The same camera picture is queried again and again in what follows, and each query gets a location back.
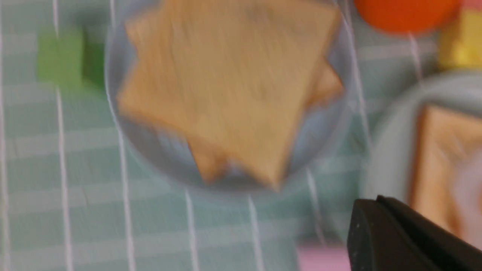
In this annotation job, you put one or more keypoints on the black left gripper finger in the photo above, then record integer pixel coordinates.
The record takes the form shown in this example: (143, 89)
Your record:
(387, 235)

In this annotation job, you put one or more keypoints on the pink cube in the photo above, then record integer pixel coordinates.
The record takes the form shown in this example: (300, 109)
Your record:
(317, 258)

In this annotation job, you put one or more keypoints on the grey plate with bread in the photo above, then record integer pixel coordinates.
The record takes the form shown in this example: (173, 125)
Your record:
(164, 156)

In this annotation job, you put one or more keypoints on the yellow cube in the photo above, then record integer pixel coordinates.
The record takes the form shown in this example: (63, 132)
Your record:
(460, 42)

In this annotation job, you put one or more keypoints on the orange fruit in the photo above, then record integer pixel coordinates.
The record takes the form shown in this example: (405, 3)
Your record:
(407, 16)

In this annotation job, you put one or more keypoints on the green cube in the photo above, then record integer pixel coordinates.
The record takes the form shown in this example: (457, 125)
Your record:
(70, 61)

